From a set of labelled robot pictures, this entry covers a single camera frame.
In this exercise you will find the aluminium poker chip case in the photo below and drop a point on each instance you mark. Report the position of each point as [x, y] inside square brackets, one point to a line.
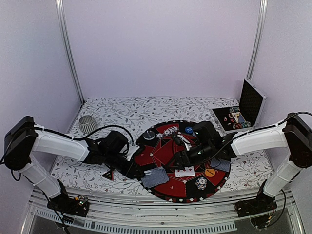
[246, 114]

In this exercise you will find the left aluminium frame post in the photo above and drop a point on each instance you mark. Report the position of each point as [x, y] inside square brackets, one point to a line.
[68, 50]

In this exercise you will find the triangular red black token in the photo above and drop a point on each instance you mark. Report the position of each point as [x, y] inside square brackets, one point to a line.
[109, 175]

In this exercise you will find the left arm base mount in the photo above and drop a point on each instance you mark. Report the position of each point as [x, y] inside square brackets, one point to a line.
[78, 206]

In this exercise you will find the aluminium front rail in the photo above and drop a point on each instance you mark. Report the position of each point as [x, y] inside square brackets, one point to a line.
[118, 213]

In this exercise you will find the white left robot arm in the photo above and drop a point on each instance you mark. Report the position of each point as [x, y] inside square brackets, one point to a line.
[26, 137]

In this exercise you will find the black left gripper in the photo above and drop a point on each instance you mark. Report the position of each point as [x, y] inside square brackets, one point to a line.
[131, 170]

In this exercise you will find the orange big blind button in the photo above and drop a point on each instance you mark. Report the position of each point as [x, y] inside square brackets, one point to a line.
[210, 172]

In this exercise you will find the three of diamonds card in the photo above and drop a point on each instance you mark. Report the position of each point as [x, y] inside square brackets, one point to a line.
[186, 172]

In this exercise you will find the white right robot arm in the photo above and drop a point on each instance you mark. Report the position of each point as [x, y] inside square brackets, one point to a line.
[288, 143]

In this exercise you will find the aluminium frame post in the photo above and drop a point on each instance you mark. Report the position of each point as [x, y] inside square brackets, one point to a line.
[258, 37]
[68, 50]

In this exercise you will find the right aluminium frame post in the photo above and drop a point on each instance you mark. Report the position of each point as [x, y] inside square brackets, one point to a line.
[258, 37]

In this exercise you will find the black dealer button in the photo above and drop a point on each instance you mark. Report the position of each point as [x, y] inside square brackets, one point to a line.
[149, 135]

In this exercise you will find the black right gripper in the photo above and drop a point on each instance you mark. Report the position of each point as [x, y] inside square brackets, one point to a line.
[179, 156]

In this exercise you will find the blue card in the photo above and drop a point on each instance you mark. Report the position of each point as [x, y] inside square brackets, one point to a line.
[220, 164]
[155, 177]

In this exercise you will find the striped ceramic mug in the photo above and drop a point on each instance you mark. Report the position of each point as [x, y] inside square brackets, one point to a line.
[87, 124]

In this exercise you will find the round red black poker mat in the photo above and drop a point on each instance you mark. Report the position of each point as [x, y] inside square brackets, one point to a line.
[158, 152]

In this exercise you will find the white blue chip row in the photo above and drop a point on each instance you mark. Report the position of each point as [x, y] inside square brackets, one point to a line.
[167, 132]

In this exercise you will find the blue small blind button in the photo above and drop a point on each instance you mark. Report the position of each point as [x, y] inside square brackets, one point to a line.
[189, 130]

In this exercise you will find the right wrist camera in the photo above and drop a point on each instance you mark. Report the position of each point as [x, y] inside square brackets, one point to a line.
[180, 140]

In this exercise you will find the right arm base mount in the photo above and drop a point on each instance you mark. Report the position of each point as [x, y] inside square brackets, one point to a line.
[258, 206]

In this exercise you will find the white blue chip stack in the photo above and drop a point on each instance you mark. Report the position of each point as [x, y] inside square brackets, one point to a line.
[201, 183]

